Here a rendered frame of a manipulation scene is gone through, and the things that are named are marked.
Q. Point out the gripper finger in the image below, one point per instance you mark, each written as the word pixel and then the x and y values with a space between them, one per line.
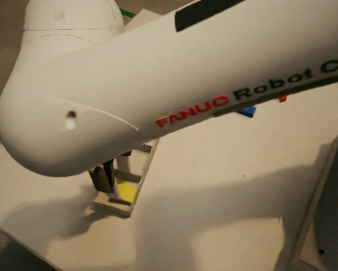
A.
pixel 104 180
pixel 123 162

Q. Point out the blue rectangular block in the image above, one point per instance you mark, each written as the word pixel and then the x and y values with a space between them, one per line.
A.
pixel 247 111

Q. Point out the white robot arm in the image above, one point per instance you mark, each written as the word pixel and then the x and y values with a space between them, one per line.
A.
pixel 64 112

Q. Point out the beige rack of three bins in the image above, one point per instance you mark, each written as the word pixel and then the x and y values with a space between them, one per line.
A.
pixel 140 161

